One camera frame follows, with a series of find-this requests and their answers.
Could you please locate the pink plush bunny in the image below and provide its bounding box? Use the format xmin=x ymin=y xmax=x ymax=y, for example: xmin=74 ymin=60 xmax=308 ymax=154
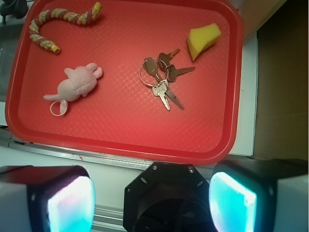
xmin=43 ymin=62 xmax=103 ymax=116

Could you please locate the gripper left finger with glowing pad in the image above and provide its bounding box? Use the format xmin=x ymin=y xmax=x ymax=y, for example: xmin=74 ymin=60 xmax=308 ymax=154
xmin=0 ymin=165 xmax=95 ymax=232

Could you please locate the bunch of keys on ring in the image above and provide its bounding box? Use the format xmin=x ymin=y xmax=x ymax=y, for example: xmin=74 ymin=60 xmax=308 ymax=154
xmin=141 ymin=49 xmax=196 ymax=111

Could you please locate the black knob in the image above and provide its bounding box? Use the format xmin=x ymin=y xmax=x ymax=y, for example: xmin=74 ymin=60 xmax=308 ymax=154
xmin=0 ymin=0 xmax=28 ymax=19

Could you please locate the red plastic tray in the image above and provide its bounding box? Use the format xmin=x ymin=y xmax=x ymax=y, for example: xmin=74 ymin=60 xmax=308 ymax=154
xmin=6 ymin=0 xmax=243 ymax=165

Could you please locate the brown cardboard box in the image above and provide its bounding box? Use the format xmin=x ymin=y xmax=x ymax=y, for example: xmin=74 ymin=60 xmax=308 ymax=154
xmin=253 ymin=0 xmax=309 ymax=160

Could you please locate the yellow sponge wedge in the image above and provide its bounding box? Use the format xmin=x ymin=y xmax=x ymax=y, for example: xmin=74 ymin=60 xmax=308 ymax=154
xmin=187 ymin=23 xmax=221 ymax=61

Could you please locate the red yellow rope toy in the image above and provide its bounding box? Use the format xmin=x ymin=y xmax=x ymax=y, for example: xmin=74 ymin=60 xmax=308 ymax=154
xmin=29 ymin=1 xmax=102 ymax=54

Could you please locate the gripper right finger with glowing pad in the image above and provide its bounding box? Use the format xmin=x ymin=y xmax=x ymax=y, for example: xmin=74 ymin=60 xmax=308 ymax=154
xmin=209 ymin=159 xmax=309 ymax=232

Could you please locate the black octagonal mount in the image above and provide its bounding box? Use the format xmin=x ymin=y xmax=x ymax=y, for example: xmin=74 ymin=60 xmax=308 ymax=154
xmin=123 ymin=162 xmax=216 ymax=232

